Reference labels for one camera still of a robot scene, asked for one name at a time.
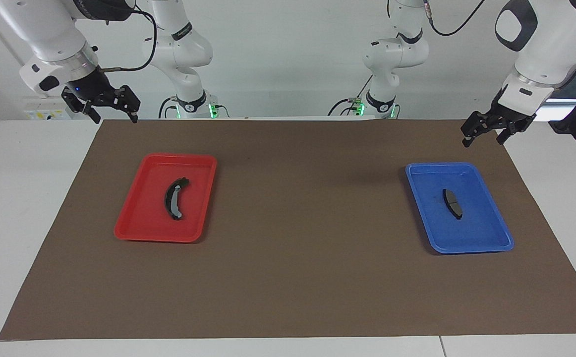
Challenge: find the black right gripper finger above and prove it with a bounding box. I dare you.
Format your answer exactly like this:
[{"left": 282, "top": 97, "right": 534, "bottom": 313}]
[
  {"left": 61, "top": 88, "right": 101, "bottom": 124},
  {"left": 106, "top": 85, "right": 141, "bottom": 123}
]

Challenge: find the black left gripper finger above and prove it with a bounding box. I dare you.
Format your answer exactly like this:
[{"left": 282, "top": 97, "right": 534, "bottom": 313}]
[
  {"left": 461, "top": 112, "right": 498, "bottom": 148},
  {"left": 496, "top": 117, "right": 536, "bottom": 145}
]

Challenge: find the small dark brake pad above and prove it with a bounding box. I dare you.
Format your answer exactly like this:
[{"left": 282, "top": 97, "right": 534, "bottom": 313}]
[{"left": 442, "top": 188, "right": 463, "bottom": 220}]

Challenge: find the long curved brake pad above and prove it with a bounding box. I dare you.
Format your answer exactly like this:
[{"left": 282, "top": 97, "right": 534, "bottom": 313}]
[{"left": 164, "top": 177, "right": 190, "bottom": 220}]

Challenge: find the white bar behind table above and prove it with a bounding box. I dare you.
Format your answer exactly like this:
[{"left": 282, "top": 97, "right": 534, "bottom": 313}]
[{"left": 533, "top": 98, "right": 576, "bottom": 122}]

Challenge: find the blue plastic tray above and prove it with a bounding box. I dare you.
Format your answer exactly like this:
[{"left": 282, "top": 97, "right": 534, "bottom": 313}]
[{"left": 405, "top": 162, "right": 515, "bottom": 254}]

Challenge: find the red plastic tray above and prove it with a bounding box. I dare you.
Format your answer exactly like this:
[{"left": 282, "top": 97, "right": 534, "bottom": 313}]
[{"left": 114, "top": 153, "right": 218, "bottom": 243}]

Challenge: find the brown table mat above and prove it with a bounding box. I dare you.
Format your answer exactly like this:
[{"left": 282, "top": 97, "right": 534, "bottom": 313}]
[{"left": 0, "top": 119, "right": 576, "bottom": 341}]

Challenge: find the black right base cable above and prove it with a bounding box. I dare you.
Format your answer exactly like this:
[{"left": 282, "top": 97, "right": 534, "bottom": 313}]
[{"left": 158, "top": 97, "right": 177, "bottom": 119}]

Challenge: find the black base cable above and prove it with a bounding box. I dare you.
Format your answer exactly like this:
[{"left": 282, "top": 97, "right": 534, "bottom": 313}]
[
  {"left": 158, "top": 97, "right": 177, "bottom": 119},
  {"left": 329, "top": 74, "right": 374, "bottom": 117}
]

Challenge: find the white wall socket box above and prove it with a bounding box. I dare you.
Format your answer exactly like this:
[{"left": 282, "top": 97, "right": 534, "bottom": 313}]
[{"left": 23, "top": 97, "right": 73, "bottom": 120}]

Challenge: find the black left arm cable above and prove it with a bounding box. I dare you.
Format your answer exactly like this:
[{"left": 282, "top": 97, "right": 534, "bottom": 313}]
[{"left": 423, "top": 0, "right": 487, "bottom": 37}]

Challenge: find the black left base cable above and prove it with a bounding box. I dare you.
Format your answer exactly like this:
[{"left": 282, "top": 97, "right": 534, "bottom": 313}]
[{"left": 329, "top": 74, "right": 374, "bottom": 117}]

